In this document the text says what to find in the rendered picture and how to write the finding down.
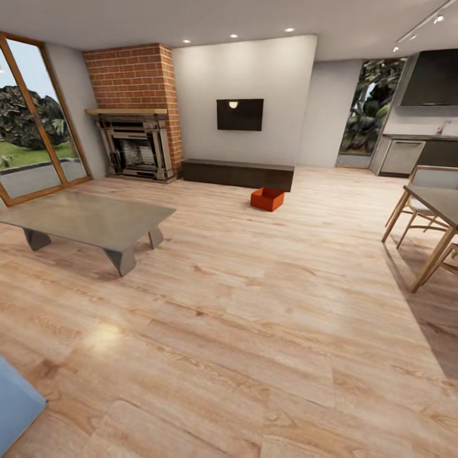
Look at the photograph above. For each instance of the storage box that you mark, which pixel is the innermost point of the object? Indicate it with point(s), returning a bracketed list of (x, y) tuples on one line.
[(267, 199)]

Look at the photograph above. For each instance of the coffee table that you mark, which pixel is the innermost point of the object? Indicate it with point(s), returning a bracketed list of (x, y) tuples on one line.
[(114, 225)]

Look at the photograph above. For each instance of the breakfast table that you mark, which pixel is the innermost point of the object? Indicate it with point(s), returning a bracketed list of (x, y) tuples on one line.
[(442, 202)]

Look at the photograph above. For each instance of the wall mounted tv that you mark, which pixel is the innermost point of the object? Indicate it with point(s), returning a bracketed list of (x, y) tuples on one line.
[(240, 114)]

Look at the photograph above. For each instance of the cabinet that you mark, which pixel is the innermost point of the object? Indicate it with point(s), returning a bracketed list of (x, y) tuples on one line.
[(431, 79), (277, 177)]

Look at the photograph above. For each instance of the dishwasher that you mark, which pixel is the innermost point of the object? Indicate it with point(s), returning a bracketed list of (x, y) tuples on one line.
[(401, 157)]

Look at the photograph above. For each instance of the fixed window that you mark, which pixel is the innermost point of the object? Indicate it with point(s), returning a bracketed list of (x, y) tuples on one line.
[(376, 91)]

